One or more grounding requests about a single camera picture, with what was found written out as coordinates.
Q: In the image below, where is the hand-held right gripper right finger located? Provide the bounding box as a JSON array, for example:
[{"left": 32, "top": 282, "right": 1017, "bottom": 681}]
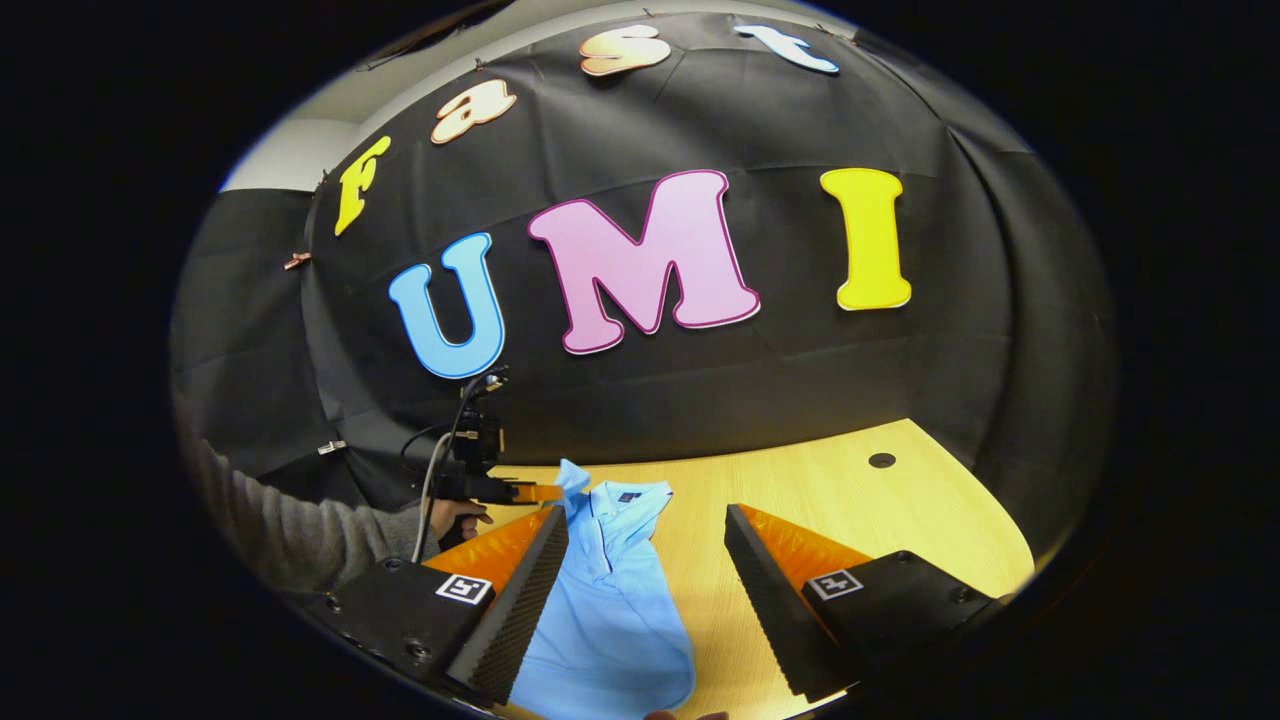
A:
[{"left": 725, "top": 503, "right": 1013, "bottom": 703}]

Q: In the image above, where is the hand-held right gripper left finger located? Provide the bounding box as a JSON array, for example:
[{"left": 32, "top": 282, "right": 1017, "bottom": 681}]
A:
[{"left": 300, "top": 505, "right": 571, "bottom": 706}]

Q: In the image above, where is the light blue T-shirt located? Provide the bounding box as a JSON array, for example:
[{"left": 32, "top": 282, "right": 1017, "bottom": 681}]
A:
[{"left": 510, "top": 458, "right": 698, "bottom": 720}]

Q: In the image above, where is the black backdrop cloth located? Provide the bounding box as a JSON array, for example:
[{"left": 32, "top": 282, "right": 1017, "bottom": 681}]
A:
[{"left": 170, "top": 10, "right": 1119, "bottom": 601}]

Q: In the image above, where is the black cable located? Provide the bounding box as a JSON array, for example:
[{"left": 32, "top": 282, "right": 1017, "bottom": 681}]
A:
[{"left": 400, "top": 375, "right": 496, "bottom": 471}]

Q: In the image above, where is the white cable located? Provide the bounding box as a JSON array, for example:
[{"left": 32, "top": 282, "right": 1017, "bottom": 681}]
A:
[{"left": 411, "top": 430, "right": 456, "bottom": 564}]

